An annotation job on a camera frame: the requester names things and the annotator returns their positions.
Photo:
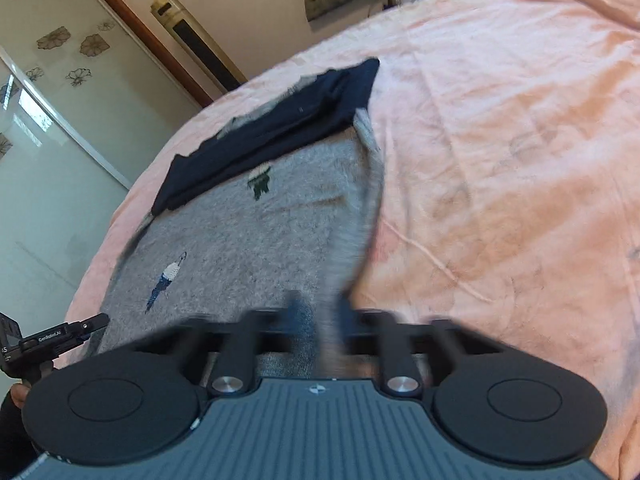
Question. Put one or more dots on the person's left forearm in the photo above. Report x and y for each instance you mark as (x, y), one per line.
(12, 435)

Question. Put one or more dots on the grey knitted sock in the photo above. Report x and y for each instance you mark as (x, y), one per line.
(240, 240)

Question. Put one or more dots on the gold tower air conditioner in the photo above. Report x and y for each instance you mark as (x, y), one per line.
(200, 45)

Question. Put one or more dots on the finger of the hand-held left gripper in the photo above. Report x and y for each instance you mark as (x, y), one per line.
(87, 326)

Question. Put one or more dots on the pink blanket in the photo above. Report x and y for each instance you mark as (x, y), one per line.
(500, 160)

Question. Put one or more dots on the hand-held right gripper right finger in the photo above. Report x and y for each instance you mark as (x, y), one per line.
(346, 312)

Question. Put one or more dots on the brown wooden door frame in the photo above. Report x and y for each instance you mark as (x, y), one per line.
(150, 40)

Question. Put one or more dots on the person's left hand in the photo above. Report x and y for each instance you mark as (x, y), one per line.
(20, 395)

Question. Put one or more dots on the navy garment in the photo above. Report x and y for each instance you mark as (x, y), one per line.
(280, 125)

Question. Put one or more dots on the frosted flower-print wardrobe door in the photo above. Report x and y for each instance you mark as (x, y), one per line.
(75, 120)

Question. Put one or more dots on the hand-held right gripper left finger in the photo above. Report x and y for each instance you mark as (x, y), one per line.
(296, 312)

